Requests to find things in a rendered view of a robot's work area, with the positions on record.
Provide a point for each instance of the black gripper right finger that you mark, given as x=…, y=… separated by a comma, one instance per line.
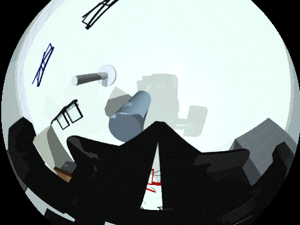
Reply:
x=180, y=163

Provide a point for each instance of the red glasses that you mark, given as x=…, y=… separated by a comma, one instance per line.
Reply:
x=151, y=182

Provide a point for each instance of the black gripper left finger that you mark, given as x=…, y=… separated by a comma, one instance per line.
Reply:
x=132, y=160

